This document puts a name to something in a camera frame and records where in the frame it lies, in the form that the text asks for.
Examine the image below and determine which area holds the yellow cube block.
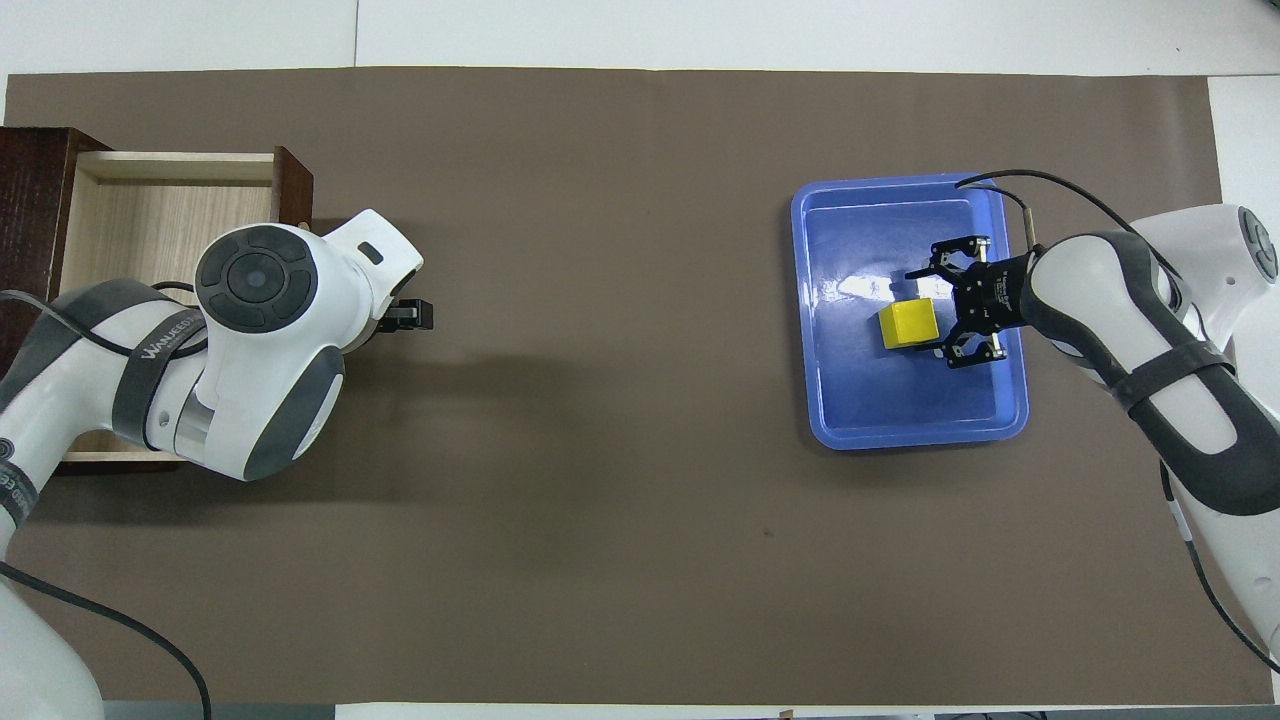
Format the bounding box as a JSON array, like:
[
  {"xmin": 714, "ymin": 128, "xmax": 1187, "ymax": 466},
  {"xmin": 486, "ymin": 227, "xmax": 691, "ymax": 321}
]
[{"xmin": 879, "ymin": 297, "xmax": 941, "ymax": 351}]

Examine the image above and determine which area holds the dark brown wooden cabinet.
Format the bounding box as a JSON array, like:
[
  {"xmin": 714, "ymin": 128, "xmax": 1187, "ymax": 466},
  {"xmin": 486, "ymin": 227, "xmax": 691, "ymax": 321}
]
[{"xmin": 0, "ymin": 127, "xmax": 113, "ymax": 386}]

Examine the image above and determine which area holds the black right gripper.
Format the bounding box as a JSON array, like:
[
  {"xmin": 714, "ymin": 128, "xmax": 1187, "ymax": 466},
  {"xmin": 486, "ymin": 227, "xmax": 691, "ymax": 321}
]
[{"xmin": 905, "ymin": 236, "xmax": 1036, "ymax": 371}]

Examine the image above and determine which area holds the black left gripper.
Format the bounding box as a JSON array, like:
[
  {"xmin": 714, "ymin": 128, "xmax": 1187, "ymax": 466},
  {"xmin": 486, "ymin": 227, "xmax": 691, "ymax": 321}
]
[{"xmin": 380, "ymin": 298, "xmax": 435, "ymax": 335}]

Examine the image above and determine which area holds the brown paper table mat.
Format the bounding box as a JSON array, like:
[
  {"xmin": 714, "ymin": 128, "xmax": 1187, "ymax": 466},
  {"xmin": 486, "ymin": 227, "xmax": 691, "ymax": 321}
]
[{"xmin": 5, "ymin": 67, "xmax": 1246, "ymax": 706}]

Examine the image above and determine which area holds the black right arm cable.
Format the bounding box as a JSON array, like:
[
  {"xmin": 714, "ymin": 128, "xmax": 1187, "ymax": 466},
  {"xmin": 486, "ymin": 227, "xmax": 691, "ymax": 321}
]
[{"xmin": 955, "ymin": 170, "xmax": 1186, "ymax": 291}]

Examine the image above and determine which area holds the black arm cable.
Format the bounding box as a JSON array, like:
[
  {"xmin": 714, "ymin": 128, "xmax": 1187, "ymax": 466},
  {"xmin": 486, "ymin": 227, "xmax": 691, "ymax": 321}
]
[
  {"xmin": 955, "ymin": 170, "xmax": 1186, "ymax": 291},
  {"xmin": 0, "ymin": 280, "xmax": 213, "ymax": 720}
]

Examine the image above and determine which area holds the wooden drawer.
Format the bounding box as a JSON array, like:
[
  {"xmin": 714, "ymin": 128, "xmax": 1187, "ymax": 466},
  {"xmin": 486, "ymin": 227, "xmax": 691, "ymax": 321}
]
[{"xmin": 58, "ymin": 145, "xmax": 314, "ymax": 476}]

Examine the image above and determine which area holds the blue plastic tray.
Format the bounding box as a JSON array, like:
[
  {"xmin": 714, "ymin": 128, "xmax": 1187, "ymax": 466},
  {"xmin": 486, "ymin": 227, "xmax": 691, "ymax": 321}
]
[{"xmin": 790, "ymin": 173, "xmax": 1031, "ymax": 451}]

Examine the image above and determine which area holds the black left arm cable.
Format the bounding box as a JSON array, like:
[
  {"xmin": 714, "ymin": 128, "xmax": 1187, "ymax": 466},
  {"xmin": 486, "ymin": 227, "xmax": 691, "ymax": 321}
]
[{"xmin": 0, "ymin": 280, "xmax": 213, "ymax": 720}]

